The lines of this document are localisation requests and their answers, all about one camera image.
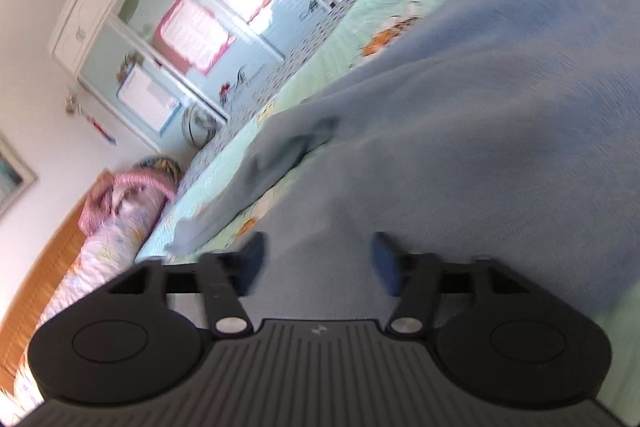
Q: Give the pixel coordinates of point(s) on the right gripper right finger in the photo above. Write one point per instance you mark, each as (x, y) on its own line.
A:
(413, 279)

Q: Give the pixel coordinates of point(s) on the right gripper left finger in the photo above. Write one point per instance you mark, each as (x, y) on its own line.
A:
(223, 278)

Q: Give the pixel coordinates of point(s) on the blue fleece pants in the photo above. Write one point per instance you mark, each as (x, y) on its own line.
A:
(499, 128)

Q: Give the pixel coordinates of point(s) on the pink knitted blanket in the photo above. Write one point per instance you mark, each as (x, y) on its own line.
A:
(158, 174)

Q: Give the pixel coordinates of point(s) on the wooden headboard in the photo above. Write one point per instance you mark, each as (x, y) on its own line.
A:
(38, 287)

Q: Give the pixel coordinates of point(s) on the framed wedding photo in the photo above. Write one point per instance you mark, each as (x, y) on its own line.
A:
(16, 176)

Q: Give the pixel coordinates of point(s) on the sliding door wardrobe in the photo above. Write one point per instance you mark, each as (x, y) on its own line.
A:
(177, 72)

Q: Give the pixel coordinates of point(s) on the green quilted bee bedspread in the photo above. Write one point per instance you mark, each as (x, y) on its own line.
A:
(358, 33)

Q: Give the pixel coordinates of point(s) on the wall lamp with tassel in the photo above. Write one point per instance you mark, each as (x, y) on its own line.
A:
(74, 108)

